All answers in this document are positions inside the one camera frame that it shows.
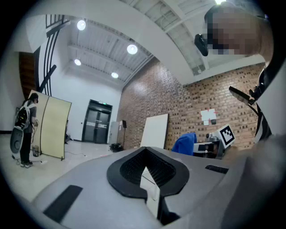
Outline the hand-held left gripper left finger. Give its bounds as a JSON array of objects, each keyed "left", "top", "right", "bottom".
[{"left": 33, "top": 146, "right": 163, "bottom": 229}]

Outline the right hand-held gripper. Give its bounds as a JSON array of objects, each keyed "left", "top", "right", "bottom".
[{"left": 193, "top": 123, "right": 237, "bottom": 160}]

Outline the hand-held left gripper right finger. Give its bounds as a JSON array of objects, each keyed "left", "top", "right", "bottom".
[{"left": 146, "top": 147, "right": 233, "bottom": 226}]

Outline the blue cloth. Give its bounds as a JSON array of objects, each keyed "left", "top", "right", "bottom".
[{"left": 171, "top": 132, "right": 198, "bottom": 157}]

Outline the black bag pile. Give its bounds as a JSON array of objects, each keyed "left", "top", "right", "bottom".
[{"left": 109, "top": 143, "right": 123, "bottom": 153}]

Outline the white board panel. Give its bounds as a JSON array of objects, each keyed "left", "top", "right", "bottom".
[{"left": 140, "top": 113, "right": 168, "bottom": 150}]

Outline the black double door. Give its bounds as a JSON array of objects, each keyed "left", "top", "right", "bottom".
[{"left": 81, "top": 99, "right": 113, "bottom": 144}]

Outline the yellow partition screen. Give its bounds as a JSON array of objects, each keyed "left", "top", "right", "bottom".
[{"left": 28, "top": 89, "right": 72, "bottom": 161}]

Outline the black chest-mounted screen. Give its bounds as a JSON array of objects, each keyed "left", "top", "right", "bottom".
[{"left": 228, "top": 86, "right": 257, "bottom": 106}]

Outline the black speaker stand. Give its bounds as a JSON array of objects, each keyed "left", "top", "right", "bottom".
[{"left": 122, "top": 120, "right": 128, "bottom": 149}]

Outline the black white backpack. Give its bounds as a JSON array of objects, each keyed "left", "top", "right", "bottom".
[{"left": 10, "top": 106, "right": 31, "bottom": 155}]

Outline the person's torso in black clothing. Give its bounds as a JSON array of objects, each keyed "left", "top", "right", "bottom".
[{"left": 249, "top": 50, "right": 286, "bottom": 144}]

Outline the person's head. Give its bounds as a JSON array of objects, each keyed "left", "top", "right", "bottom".
[{"left": 204, "top": 2, "right": 274, "bottom": 56}]

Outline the white paper wall notice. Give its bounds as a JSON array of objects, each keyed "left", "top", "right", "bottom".
[{"left": 200, "top": 108, "right": 219, "bottom": 126}]

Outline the black head camera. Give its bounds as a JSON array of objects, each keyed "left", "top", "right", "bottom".
[{"left": 193, "top": 33, "right": 210, "bottom": 57}]

